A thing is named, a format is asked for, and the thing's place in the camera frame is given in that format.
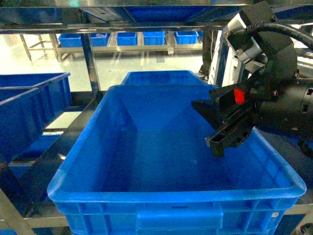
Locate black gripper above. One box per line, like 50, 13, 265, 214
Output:
191, 73, 276, 158

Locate red one-stud toy block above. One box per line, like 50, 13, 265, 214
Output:
233, 89, 246, 104

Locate blue crate left shelf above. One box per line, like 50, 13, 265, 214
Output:
0, 72, 72, 163

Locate blue crate behind target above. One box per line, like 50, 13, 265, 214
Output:
121, 70, 207, 85

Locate large blue target crate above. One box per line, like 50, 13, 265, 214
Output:
47, 85, 306, 235

